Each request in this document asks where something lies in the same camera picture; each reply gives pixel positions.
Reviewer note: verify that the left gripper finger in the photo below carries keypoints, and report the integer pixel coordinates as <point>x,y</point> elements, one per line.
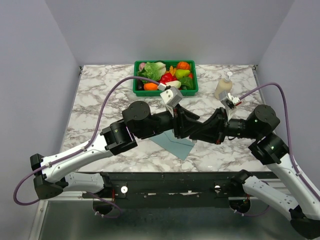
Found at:
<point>186,114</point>
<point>190,126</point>

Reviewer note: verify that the green pepper toy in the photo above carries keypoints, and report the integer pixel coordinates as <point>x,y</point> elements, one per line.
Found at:
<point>187,83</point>

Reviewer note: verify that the blue-grey envelope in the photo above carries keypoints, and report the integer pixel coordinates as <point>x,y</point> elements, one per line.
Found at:
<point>180,148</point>

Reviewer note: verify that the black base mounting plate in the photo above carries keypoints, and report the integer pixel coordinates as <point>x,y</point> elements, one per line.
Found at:
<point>172,189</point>

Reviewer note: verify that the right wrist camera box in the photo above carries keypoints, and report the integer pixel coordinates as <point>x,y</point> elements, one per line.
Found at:
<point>230,103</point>

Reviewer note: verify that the white radish toy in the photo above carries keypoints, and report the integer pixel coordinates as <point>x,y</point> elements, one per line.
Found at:
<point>176,83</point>

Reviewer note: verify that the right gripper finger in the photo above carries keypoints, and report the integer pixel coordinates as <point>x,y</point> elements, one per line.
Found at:
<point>212,121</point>
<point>206,134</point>

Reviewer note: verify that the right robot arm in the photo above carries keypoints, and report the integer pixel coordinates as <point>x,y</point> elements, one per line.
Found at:
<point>302,207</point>

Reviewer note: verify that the orange carrot toy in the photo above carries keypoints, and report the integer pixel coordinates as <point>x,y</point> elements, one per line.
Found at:
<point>150,86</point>

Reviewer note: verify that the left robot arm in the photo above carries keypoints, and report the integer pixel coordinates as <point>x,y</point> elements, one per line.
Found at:
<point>56,174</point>

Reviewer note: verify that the beige pump bottle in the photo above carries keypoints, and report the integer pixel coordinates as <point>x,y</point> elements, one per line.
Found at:
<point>224,84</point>

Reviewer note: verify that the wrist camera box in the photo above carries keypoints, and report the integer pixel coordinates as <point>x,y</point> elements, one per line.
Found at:
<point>171,96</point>
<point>230,103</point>

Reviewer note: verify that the green pear toy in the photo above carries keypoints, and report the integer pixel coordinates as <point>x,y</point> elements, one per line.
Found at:
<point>181,73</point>

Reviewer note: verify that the orange pumpkin toy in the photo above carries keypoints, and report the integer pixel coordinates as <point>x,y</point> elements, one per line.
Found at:
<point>183,65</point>

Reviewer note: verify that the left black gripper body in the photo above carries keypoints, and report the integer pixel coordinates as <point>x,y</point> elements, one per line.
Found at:
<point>178,123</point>

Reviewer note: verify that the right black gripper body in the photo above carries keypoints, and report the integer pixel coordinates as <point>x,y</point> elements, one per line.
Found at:
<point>222,124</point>

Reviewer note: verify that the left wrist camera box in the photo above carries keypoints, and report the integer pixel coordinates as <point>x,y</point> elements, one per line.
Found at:
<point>171,96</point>

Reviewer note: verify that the red pepper toy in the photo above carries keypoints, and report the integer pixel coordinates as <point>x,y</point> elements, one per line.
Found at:
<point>167,77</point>

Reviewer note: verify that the green lettuce toy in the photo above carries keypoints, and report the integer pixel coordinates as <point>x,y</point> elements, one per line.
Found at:
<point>151,70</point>

